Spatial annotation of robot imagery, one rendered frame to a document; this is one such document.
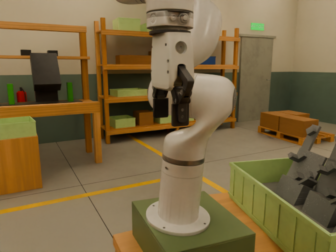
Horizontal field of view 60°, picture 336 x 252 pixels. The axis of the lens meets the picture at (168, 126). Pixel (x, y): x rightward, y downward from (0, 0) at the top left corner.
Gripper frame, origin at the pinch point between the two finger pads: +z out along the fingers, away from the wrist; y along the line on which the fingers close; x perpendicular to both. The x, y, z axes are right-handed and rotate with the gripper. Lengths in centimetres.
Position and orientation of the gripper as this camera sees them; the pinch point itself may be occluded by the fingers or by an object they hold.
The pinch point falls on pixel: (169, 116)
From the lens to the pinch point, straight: 55.5
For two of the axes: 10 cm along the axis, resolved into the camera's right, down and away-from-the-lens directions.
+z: 0.0, 9.8, 2.0
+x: -9.2, 0.8, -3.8
